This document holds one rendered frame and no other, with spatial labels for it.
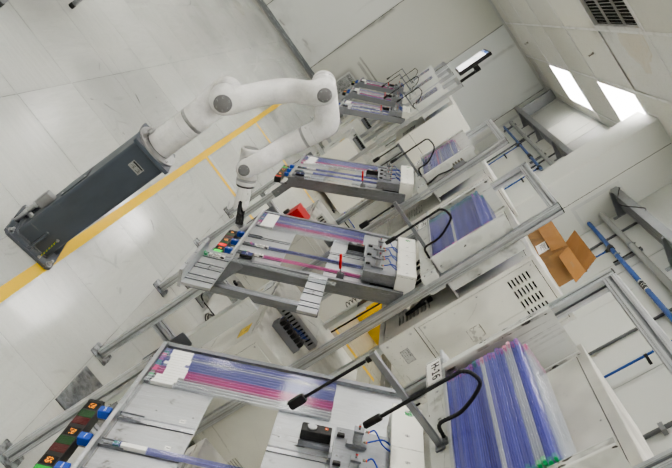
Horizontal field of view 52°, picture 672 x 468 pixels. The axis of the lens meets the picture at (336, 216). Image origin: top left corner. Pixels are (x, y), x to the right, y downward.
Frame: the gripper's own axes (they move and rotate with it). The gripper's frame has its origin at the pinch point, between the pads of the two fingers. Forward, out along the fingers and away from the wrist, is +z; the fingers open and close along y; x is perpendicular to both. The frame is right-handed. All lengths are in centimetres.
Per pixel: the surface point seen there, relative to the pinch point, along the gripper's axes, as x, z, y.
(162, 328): -20, 45, 25
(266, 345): 23, 44, 21
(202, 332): 3, 28, 51
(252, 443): 25, 92, 20
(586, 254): 151, -12, -21
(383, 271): 64, 4, 14
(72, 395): -43, 65, 53
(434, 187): 88, -4, -121
